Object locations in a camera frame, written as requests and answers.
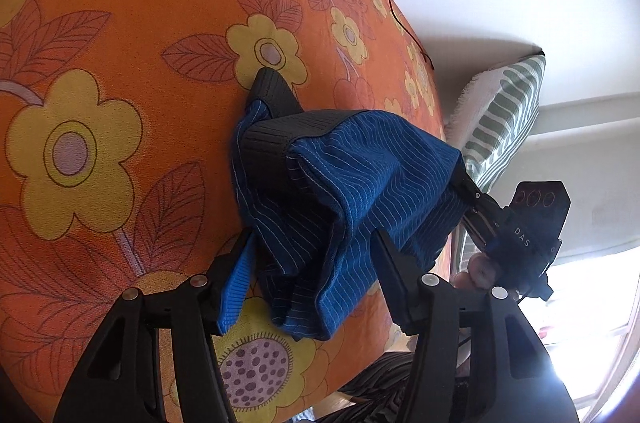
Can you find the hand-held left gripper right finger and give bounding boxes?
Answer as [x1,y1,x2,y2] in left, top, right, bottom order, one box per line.
[374,229,584,423]

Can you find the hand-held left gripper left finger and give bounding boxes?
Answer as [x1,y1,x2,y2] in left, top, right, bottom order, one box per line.
[52,229,257,423]

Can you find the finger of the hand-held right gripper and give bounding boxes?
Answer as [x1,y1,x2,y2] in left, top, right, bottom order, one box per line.
[462,210,503,254]
[450,167,507,224]

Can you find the blue striped pants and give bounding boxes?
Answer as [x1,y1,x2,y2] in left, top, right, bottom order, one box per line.
[230,69,477,342]

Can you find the person's right hand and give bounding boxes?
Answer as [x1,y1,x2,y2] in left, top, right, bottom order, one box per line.
[451,252,497,292]

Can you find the green striped pillow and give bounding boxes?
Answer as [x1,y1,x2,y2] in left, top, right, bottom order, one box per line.
[444,54,547,264]

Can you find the window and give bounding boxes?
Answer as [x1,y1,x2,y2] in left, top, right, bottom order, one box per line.
[537,233,640,419]

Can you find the person's dark clothing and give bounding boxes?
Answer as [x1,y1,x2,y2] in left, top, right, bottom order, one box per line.
[332,350,418,423]

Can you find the orange floral bedsheet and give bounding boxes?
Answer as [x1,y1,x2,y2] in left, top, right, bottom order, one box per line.
[0,0,453,423]

